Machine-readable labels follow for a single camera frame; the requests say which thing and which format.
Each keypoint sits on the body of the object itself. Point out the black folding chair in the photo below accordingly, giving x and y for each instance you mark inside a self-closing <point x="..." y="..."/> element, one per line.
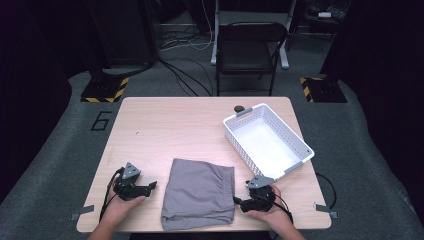
<point x="245" y="56"/>

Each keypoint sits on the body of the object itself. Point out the person's left hand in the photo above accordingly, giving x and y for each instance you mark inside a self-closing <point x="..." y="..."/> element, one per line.
<point x="121" y="208"/>

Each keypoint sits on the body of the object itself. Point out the person's right hand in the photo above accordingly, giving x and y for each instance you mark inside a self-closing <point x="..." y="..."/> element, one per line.
<point x="275" y="215"/>

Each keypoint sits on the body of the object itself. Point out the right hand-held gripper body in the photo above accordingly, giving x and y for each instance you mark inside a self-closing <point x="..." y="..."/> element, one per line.
<point x="261" y="198"/>

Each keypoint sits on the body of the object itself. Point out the small dark round object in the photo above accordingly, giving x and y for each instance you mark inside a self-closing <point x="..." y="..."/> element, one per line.
<point x="238" y="108"/>

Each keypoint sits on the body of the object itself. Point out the black stand base yellow stripes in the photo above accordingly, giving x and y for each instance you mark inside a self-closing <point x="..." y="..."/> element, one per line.
<point x="325" y="90"/>
<point x="105" y="90"/>

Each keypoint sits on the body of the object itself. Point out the grey shorts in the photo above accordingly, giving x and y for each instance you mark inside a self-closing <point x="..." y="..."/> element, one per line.
<point x="198" y="195"/>

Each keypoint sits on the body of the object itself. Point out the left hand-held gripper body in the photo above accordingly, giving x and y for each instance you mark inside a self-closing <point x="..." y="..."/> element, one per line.
<point x="128" y="186"/>

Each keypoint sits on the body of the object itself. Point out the white plastic basket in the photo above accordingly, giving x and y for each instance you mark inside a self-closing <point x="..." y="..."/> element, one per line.
<point x="268" y="146"/>

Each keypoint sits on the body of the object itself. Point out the white power strip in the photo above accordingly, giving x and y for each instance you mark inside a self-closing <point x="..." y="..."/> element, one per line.
<point x="324" y="14"/>

